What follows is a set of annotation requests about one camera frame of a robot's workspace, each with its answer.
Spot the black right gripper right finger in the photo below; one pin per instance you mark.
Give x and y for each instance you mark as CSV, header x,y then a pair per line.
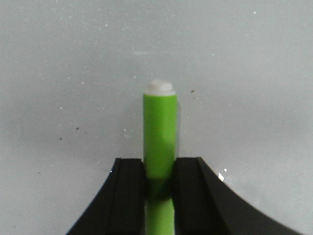
x,y
239,195

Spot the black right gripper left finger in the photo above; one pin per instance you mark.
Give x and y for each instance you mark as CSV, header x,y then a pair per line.
x,y
118,207

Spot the green highlighter pen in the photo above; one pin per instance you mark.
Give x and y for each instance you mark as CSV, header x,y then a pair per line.
x,y
159,127

